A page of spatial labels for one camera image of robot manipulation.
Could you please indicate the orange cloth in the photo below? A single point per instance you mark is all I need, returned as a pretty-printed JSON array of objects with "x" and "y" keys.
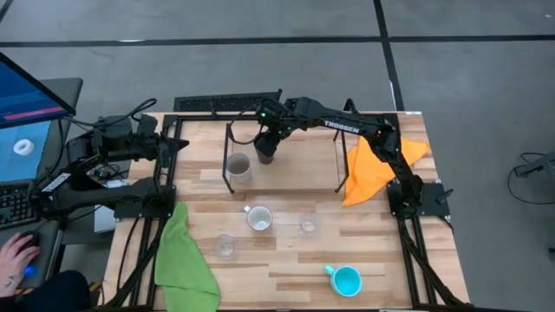
[{"x": 368, "y": 173}]

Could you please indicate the laptop computer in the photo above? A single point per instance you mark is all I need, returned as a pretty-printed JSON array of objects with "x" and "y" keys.
[{"x": 65, "y": 93}]

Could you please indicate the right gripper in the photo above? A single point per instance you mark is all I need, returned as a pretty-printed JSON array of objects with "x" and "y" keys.
[{"x": 266, "y": 143}]

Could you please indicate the black framed monitor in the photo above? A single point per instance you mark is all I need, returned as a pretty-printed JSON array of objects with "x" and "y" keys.
[{"x": 21, "y": 95}]

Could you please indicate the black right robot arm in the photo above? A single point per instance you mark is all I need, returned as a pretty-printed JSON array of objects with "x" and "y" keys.
[{"x": 342, "y": 123}]

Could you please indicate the black computer mouse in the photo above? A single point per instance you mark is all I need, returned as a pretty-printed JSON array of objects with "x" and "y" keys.
[{"x": 30, "y": 240}]

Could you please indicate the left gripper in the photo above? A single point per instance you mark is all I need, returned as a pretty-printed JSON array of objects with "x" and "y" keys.
[{"x": 165, "y": 149}]

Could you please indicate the black frame clip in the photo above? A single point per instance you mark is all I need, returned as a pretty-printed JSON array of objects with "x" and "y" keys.
[
  {"x": 213, "y": 111},
  {"x": 349, "y": 105}
]

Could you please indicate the black metal wood shelf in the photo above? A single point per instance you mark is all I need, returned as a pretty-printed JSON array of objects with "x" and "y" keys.
[{"x": 303, "y": 160}]

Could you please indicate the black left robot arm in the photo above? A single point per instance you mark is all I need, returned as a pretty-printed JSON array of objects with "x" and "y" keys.
[{"x": 86, "y": 195}]

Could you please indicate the green cloth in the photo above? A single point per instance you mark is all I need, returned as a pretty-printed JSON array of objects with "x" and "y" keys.
[{"x": 182, "y": 268}]

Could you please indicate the white box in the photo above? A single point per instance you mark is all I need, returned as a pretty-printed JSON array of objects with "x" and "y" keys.
[{"x": 104, "y": 223}]

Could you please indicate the white mug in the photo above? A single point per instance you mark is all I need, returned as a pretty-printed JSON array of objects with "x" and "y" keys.
[{"x": 259, "y": 217}]

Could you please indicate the beige cup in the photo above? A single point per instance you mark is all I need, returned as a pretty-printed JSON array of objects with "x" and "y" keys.
[{"x": 238, "y": 167}]

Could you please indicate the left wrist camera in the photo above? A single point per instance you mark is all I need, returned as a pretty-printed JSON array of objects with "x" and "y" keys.
[{"x": 148, "y": 125}]

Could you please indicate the clear glass cup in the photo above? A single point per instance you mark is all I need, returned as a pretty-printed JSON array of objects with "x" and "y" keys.
[
  {"x": 308, "y": 224},
  {"x": 225, "y": 247}
]

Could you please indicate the person's leg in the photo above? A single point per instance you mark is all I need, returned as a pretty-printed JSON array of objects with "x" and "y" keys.
[{"x": 52, "y": 294}]

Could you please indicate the person's hand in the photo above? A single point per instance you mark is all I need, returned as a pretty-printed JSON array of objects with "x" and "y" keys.
[{"x": 15, "y": 264}]

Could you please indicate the grey laptop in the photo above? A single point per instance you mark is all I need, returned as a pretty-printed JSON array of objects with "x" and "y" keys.
[{"x": 21, "y": 160}]

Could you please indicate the grey power adapter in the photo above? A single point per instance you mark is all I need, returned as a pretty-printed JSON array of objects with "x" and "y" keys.
[{"x": 535, "y": 167}]

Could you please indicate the black floor vent grille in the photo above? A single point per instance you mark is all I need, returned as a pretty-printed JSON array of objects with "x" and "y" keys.
[{"x": 208, "y": 103}]

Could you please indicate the teal mug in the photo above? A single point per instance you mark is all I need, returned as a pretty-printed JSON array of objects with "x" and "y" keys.
[{"x": 346, "y": 281}]

